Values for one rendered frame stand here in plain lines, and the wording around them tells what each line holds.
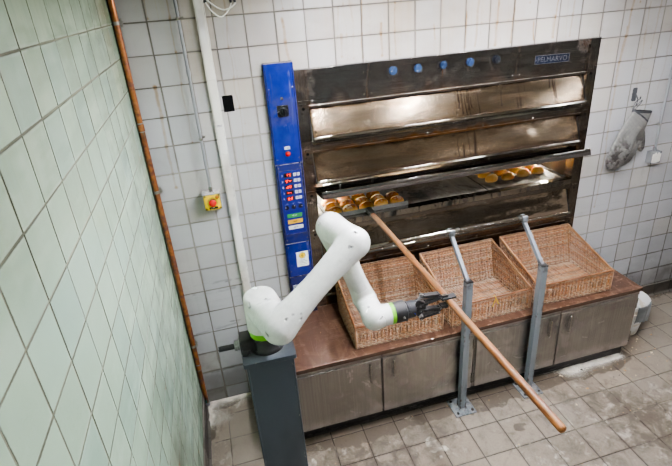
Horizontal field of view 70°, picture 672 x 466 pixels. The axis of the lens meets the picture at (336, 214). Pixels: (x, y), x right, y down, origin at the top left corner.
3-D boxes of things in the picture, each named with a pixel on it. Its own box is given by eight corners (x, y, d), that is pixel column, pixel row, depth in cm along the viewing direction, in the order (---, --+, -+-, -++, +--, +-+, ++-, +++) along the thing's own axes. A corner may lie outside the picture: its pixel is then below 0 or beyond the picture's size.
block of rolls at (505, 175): (447, 159, 390) (447, 152, 387) (500, 150, 400) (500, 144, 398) (488, 184, 336) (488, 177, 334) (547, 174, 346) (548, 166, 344)
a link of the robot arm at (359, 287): (333, 262, 195) (357, 250, 196) (325, 247, 205) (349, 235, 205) (361, 320, 215) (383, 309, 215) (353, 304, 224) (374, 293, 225)
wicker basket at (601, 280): (494, 269, 348) (497, 235, 336) (563, 255, 359) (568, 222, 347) (535, 307, 304) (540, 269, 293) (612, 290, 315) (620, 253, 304)
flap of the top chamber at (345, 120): (313, 141, 275) (307, 106, 273) (582, 103, 313) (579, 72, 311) (314, 141, 270) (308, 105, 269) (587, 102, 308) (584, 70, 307)
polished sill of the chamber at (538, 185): (317, 225, 304) (317, 219, 302) (564, 181, 342) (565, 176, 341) (319, 229, 299) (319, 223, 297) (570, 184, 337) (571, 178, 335)
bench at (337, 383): (274, 386, 337) (264, 318, 313) (572, 312, 389) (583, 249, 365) (289, 452, 288) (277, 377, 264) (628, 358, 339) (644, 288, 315)
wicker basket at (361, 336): (334, 304, 322) (331, 268, 311) (413, 287, 333) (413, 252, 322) (355, 350, 279) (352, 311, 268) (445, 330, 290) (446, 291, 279)
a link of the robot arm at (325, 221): (322, 230, 183) (346, 212, 187) (305, 219, 193) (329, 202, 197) (338, 264, 193) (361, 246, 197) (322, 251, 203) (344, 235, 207)
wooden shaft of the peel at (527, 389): (567, 433, 150) (568, 426, 149) (559, 435, 150) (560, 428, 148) (375, 216, 301) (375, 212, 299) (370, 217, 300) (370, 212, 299)
